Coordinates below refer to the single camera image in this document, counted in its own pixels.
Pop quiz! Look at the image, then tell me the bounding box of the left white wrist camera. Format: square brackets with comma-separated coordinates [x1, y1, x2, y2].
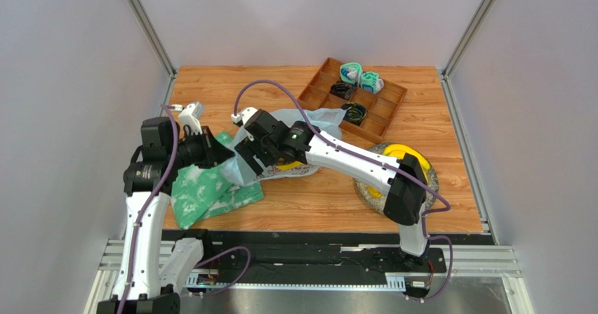
[178, 101, 205, 137]

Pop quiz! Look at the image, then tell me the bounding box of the translucent printed plastic bag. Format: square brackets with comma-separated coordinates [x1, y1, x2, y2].
[220, 107, 345, 186]

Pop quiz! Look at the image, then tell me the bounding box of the single yellow fake banana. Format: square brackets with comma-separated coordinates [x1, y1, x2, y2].
[275, 161, 305, 171]

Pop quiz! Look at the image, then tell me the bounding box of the black item in tray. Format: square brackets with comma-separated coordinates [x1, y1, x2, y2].
[329, 81, 357, 101]

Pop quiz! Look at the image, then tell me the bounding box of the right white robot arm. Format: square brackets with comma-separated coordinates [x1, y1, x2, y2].
[231, 107, 430, 266]

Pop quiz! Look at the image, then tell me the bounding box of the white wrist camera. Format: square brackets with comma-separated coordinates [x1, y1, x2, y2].
[178, 101, 205, 137]
[231, 107, 258, 127]

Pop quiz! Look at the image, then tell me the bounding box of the brown wooden compartment tray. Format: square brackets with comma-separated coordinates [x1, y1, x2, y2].
[298, 58, 407, 143]

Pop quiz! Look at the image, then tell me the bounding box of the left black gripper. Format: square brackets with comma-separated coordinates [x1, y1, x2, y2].
[166, 125, 234, 170]

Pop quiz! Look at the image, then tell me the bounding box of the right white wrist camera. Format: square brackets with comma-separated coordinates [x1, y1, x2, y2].
[231, 107, 258, 127]

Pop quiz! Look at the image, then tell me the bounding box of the teal white rolled sock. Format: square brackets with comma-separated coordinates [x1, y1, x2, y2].
[359, 72, 385, 94]
[339, 62, 363, 85]

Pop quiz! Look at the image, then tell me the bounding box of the green white folded cloth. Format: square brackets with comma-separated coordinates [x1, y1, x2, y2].
[171, 158, 265, 230]

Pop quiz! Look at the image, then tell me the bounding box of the aluminium frame rail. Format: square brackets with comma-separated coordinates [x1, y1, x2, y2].
[84, 238, 533, 314]

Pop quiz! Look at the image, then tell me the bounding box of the speckled round plate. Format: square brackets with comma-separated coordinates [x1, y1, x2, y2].
[354, 143, 439, 214]

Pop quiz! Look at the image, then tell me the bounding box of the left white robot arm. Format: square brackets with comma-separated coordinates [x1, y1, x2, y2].
[97, 117, 234, 313]

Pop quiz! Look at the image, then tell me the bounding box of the yellow fake banana bunch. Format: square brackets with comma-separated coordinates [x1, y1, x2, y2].
[366, 143, 432, 199]

